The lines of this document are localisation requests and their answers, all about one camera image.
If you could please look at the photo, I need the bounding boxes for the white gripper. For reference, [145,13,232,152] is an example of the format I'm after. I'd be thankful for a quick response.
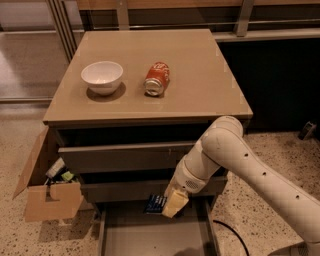
[162,156,215,218]

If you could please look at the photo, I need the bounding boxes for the dark blue snack bar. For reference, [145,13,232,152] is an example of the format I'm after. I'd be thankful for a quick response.
[144,194,167,214]

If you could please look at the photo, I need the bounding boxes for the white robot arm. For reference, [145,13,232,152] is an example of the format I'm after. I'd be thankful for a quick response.
[162,116,320,256]

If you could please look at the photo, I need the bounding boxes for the top grey drawer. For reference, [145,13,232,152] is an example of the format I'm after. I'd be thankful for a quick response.
[59,141,194,174]

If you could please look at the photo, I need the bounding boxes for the grey drawer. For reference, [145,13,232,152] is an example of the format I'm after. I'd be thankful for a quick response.
[59,141,194,174]
[98,198,220,256]
[81,176,227,203]

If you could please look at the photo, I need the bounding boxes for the bottom grey drawer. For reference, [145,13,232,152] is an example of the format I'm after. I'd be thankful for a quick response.
[98,198,220,256]

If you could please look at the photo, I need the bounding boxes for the middle grey drawer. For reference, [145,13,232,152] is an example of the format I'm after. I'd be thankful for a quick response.
[81,176,227,203]

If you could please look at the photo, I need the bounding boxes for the grey drawer cabinet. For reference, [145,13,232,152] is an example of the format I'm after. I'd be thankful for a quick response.
[42,28,254,214]

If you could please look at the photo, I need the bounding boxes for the green packet in box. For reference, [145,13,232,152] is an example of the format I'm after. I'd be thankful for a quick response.
[61,171,74,182]

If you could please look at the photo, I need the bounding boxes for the brown cardboard box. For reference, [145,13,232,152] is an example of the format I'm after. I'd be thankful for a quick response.
[13,128,83,222]

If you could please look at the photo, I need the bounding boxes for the red soda can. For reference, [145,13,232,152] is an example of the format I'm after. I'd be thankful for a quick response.
[144,62,170,96]

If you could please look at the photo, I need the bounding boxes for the white packet in box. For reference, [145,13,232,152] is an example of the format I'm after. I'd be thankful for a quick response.
[46,158,65,179]

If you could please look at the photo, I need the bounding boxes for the white bowl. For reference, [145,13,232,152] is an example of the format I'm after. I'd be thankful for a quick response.
[81,61,123,95]

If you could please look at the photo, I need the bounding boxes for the small dark floor object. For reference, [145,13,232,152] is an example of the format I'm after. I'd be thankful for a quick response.
[298,121,316,140]

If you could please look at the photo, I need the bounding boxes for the black floor cable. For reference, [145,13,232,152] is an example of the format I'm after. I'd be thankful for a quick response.
[213,219,250,256]

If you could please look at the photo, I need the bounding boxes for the metal railing frame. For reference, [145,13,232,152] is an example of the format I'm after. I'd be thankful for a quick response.
[45,0,320,58]

